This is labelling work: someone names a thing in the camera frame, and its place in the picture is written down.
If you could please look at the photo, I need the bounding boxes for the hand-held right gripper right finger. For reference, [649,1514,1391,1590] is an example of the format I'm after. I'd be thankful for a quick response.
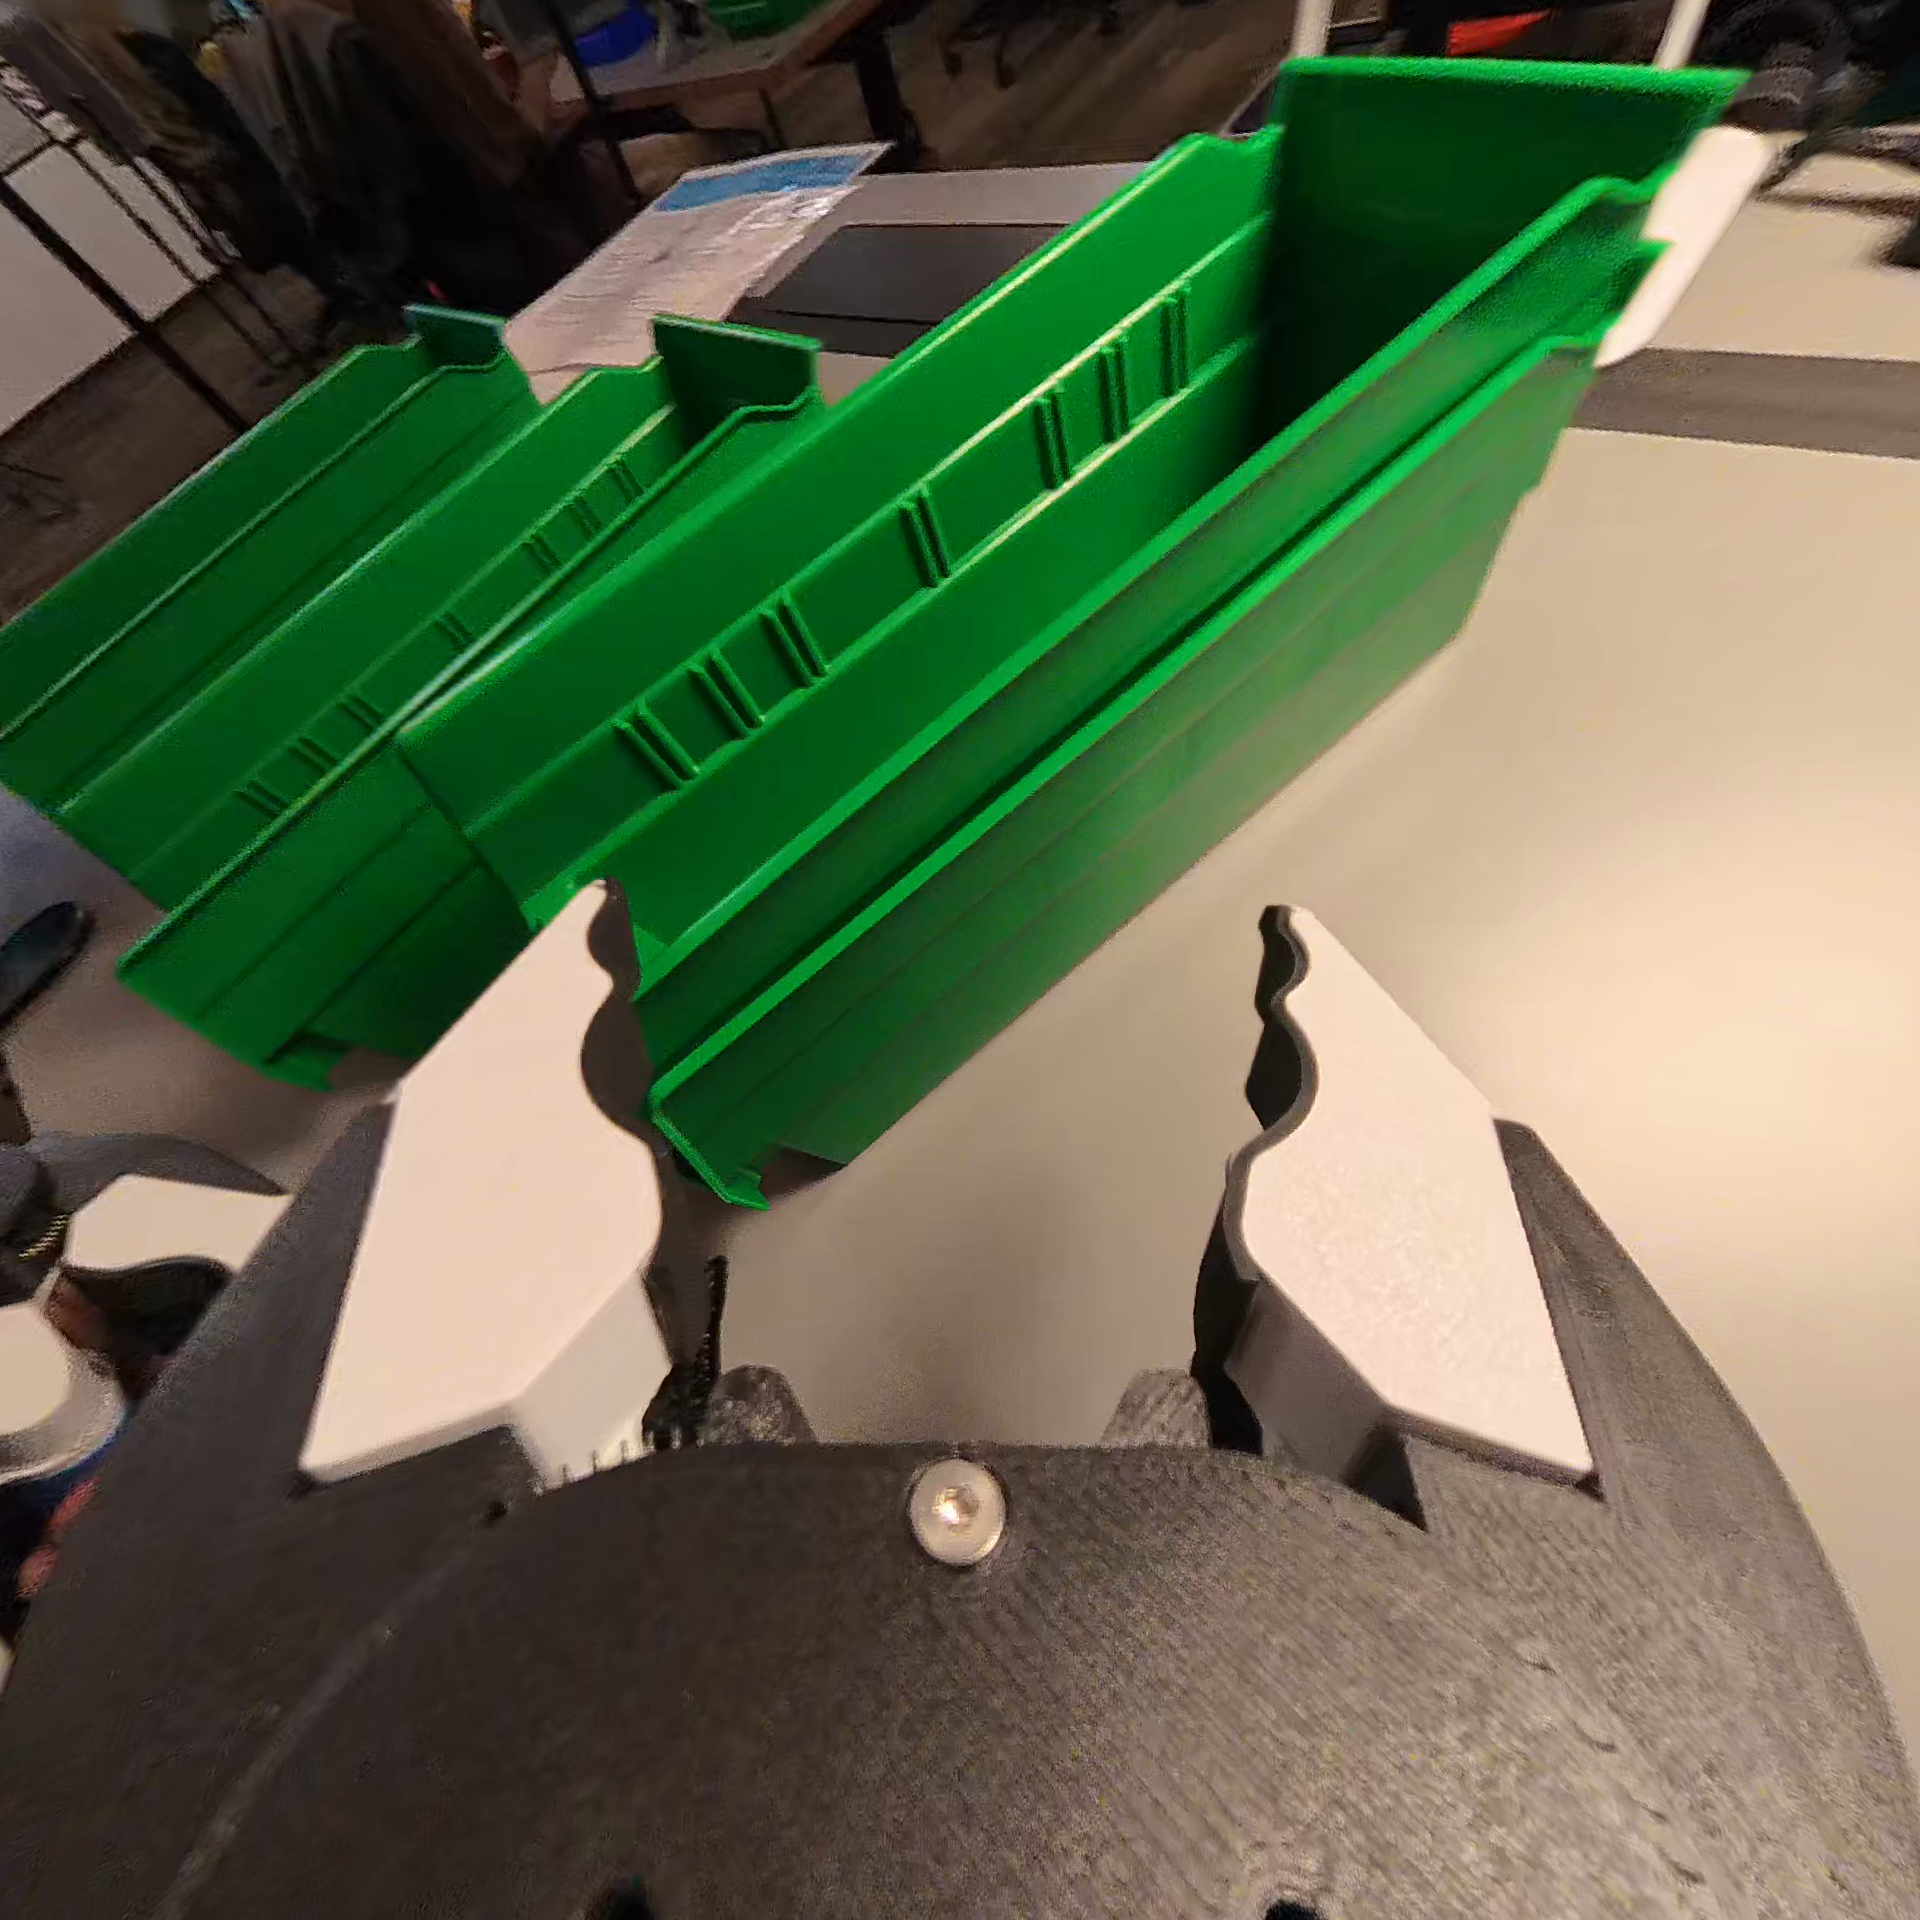
[1191,902,1597,1488]

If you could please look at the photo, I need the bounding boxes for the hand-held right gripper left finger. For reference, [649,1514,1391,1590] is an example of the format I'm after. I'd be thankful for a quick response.
[296,880,676,1490]

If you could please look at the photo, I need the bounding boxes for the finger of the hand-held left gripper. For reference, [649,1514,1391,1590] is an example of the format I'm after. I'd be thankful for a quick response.
[0,1303,88,1490]
[29,1136,289,1277]

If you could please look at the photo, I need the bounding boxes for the green plastic bin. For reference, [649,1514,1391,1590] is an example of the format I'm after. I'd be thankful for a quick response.
[52,311,826,1094]
[641,246,1680,1213]
[401,57,1748,1038]
[0,304,544,818]

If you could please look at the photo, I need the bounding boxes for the printed paper sheet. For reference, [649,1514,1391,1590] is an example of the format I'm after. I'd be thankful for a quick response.
[508,141,895,384]

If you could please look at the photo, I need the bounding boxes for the black mat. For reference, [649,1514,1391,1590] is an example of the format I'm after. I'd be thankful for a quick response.
[727,222,1114,324]

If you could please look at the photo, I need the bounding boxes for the white and wood document stand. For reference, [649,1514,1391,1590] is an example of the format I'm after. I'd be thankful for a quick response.
[1592,0,1775,368]

